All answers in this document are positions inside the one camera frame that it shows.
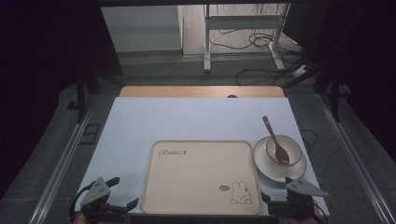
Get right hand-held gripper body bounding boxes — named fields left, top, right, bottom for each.
left=267, top=176, right=331, bottom=222

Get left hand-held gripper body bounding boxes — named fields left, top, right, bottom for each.
left=79, top=176, right=129, bottom=224

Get brown wooden spoon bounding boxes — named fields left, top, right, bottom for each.
left=262, top=115, right=290, bottom=165

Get white plate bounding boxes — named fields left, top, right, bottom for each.
left=252, top=135, right=307, bottom=184

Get white bowl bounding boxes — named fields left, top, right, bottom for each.
left=265, top=133, right=303, bottom=167

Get beige tray with rabbit print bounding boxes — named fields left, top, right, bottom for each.
left=140, top=139, right=263, bottom=217

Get person's left hand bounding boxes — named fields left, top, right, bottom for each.
left=72, top=212, right=98, bottom=224

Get person's right hand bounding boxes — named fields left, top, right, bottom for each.
left=286, top=211, right=325, bottom=224

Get black metal stand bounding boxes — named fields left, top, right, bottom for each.
left=66, top=73, right=124, bottom=124
left=281, top=55, right=351, bottom=123

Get white table cover board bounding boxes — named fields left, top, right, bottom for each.
left=75, top=96, right=331, bottom=217

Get white power strip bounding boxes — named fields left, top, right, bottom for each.
left=292, top=64, right=310, bottom=78

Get white cabinet panel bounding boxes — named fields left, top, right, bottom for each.
left=100, top=5, right=185, bottom=53

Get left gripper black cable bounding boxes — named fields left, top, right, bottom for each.
left=68, top=182, right=96, bottom=222

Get aluminium floor rail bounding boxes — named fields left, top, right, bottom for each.
left=27, top=101, right=96, bottom=224
left=315, top=92, right=396, bottom=224

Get black cable beside table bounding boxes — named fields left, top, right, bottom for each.
left=298, top=122, right=319, bottom=154

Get black floor frame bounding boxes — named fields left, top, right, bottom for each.
left=78, top=123, right=102, bottom=146

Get black floor cables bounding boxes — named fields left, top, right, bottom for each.
left=207, top=4, right=309, bottom=87

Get white metal desk frame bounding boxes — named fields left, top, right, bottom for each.
left=203, top=3, right=291, bottom=74

